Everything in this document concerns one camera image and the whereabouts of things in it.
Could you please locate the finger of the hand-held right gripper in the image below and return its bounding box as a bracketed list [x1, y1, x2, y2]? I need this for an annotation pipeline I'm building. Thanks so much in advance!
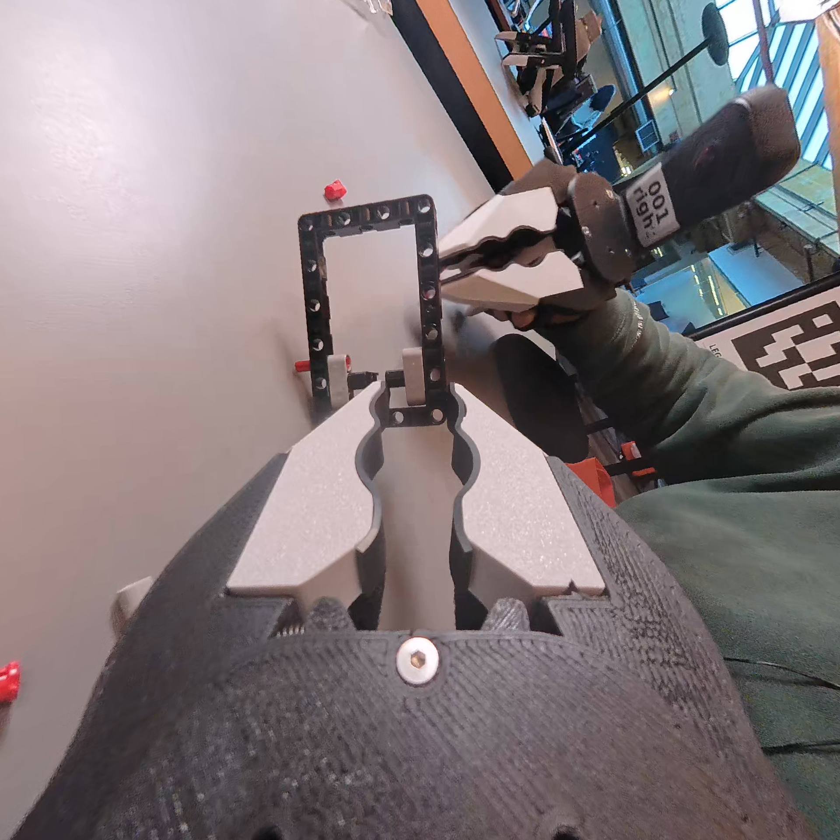
[438, 251, 588, 312]
[436, 185, 562, 271]

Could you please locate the black white lab equipment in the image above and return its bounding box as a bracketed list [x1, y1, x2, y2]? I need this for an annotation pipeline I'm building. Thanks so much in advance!
[493, 0, 605, 116]

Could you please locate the black lego frame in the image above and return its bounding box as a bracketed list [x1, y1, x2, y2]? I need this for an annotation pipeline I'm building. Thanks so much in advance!
[297, 195, 454, 431]

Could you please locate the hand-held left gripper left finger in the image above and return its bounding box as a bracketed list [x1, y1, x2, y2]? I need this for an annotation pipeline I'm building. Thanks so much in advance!
[225, 384, 388, 618]

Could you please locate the black white marker board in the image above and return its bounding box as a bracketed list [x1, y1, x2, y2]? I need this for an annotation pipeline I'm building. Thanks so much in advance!
[686, 274, 840, 395]

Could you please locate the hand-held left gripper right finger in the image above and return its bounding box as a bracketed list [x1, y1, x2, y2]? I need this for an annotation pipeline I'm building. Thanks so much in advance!
[449, 384, 608, 611]

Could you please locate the black floor lamp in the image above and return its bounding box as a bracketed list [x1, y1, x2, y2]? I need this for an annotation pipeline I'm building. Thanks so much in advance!
[543, 2, 731, 161]

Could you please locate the orange box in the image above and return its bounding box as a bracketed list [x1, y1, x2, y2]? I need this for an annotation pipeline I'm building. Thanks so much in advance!
[566, 458, 619, 508]

